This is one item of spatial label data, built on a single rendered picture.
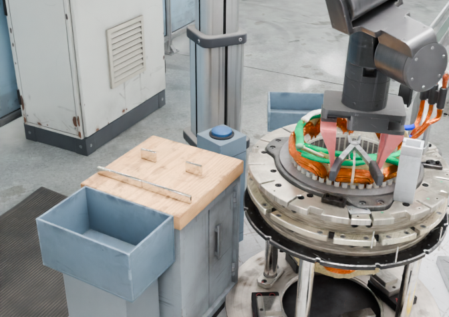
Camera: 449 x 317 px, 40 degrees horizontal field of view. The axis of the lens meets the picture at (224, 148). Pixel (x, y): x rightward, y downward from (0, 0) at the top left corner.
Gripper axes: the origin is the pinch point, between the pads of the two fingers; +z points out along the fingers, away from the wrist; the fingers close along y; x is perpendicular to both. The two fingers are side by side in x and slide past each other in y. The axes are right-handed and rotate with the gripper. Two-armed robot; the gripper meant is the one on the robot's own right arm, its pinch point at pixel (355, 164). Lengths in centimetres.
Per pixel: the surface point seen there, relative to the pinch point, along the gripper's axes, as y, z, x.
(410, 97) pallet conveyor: 29, 45, 138
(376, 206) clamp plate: 3.8, 6.7, 0.6
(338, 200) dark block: -1.5, 6.4, 0.7
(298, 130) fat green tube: -8.0, 1.3, 11.7
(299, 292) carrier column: -5.6, 24.2, 1.1
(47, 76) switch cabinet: -140, 76, 203
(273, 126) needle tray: -13.5, 13.5, 37.6
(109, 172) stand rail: -37.5, 9.7, 7.2
